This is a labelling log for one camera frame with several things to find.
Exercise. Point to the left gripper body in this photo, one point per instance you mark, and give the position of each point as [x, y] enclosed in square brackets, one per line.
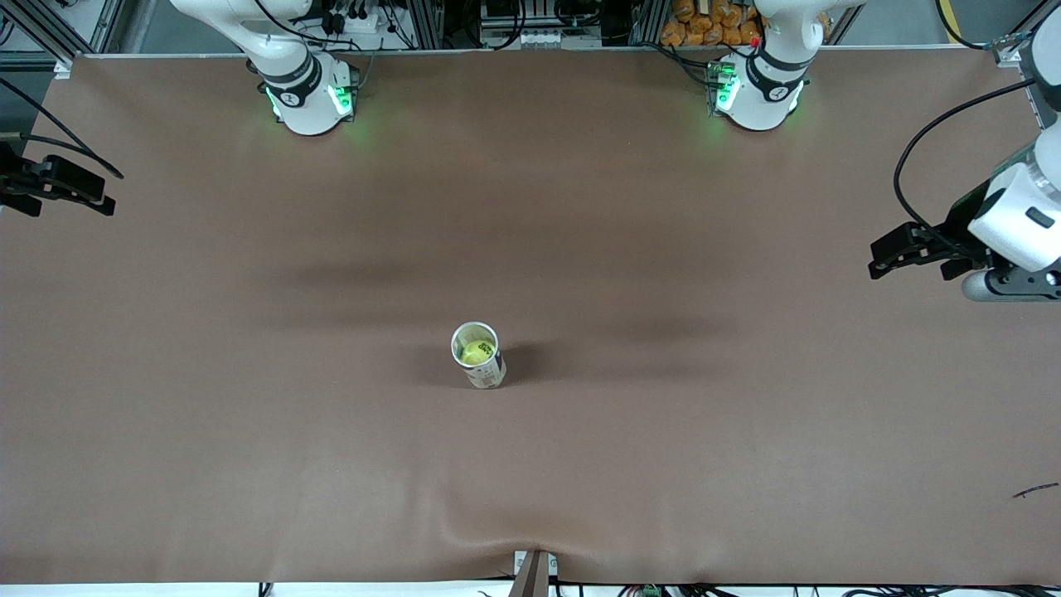
[959, 226]

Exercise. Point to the yellow tennis ball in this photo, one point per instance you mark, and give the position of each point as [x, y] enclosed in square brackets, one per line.
[474, 352]

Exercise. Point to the white blue tennis ball can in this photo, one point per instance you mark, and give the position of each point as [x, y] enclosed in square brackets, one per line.
[485, 379]

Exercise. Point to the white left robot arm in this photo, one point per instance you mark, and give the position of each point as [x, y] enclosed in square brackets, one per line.
[758, 104]

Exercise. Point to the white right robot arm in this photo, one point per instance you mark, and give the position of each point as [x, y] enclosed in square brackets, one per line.
[307, 108]

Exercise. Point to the orange packaged goods pile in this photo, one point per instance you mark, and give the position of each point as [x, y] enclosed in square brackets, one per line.
[704, 29]

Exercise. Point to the white power strip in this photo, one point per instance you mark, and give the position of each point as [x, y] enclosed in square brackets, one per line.
[356, 25]

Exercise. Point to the white terminal block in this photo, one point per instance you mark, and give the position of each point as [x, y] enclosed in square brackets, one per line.
[555, 39]

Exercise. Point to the brown table mat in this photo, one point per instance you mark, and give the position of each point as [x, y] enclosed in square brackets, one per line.
[497, 207]

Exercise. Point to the grey table edge clamp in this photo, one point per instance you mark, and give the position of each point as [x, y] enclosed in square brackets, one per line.
[532, 576]

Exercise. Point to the silver aluminium frame strut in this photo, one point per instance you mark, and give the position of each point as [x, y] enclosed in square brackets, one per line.
[1007, 54]
[51, 41]

